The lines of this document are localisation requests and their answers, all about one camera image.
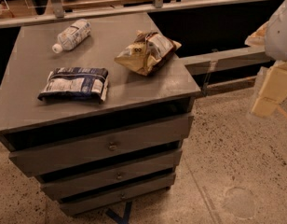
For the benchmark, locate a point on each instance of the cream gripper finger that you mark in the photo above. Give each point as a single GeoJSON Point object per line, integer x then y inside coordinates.
{"type": "Point", "coordinates": [257, 38]}
{"type": "Point", "coordinates": [270, 89]}

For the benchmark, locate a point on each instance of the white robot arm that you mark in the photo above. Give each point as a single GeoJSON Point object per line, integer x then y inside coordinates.
{"type": "Point", "coordinates": [272, 35]}

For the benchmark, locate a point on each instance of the brown chip bag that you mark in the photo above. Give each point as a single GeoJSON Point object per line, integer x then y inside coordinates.
{"type": "Point", "coordinates": [148, 53]}

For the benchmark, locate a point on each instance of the blue chip bag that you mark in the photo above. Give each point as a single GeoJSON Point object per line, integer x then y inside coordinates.
{"type": "Point", "coordinates": [76, 83]}

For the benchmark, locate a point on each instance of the grey drawer cabinet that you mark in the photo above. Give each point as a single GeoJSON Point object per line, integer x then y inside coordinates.
{"type": "Point", "coordinates": [131, 99]}

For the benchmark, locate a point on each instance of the clear plastic water bottle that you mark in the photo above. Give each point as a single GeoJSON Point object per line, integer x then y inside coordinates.
{"type": "Point", "coordinates": [72, 36]}

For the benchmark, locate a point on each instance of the grey metal railing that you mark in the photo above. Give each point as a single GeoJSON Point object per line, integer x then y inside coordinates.
{"type": "Point", "coordinates": [106, 8]}

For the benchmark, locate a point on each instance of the bottom grey drawer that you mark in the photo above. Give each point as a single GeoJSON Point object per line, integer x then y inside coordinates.
{"type": "Point", "coordinates": [118, 195]}

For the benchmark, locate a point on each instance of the grey drawer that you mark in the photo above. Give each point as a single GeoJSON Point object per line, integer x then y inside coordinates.
{"type": "Point", "coordinates": [110, 176]}
{"type": "Point", "coordinates": [118, 195]}
{"type": "Point", "coordinates": [48, 159]}

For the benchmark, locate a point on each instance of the middle grey drawer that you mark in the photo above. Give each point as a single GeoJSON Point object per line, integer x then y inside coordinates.
{"type": "Point", "coordinates": [110, 176]}

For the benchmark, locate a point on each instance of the top grey drawer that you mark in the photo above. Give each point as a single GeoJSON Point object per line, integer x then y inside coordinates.
{"type": "Point", "coordinates": [48, 159]}

